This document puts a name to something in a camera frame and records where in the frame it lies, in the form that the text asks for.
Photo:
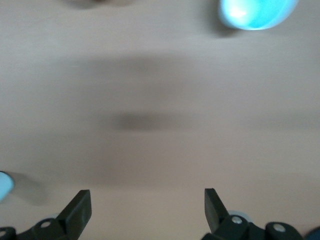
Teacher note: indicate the clear plastic food container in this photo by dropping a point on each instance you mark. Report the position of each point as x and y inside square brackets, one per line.
[5, 186]

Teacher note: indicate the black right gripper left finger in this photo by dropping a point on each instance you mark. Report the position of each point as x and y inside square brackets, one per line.
[72, 220]

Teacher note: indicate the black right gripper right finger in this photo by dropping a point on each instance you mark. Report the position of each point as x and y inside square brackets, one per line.
[220, 225]

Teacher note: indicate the brown table cloth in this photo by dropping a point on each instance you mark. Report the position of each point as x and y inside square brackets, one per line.
[160, 87]

